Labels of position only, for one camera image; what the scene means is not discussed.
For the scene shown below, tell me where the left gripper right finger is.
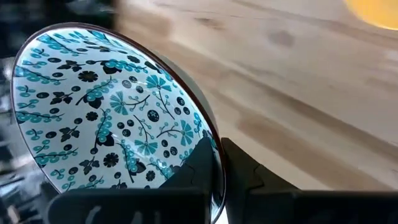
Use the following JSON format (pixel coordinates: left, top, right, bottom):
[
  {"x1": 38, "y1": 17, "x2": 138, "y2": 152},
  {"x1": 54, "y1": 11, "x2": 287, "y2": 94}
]
[{"x1": 220, "y1": 137, "x2": 398, "y2": 224}]

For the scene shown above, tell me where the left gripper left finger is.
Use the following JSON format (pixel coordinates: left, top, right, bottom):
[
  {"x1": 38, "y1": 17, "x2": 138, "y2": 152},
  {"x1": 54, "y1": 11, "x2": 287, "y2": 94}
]
[{"x1": 45, "y1": 136, "x2": 216, "y2": 224}]

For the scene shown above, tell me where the teal floral patterned bowl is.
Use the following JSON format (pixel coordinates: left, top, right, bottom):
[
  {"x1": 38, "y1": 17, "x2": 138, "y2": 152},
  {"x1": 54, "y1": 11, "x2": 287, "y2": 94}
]
[{"x1": 10, "y1": 22, "x2": 226, "y2": 224}]

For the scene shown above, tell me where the yellow plastic bowl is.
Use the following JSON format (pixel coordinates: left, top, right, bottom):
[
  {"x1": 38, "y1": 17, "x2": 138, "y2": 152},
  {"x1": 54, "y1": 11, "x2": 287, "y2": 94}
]
[{"x1": 343, "y1": 0, "x2": 398, "y2": 31}]

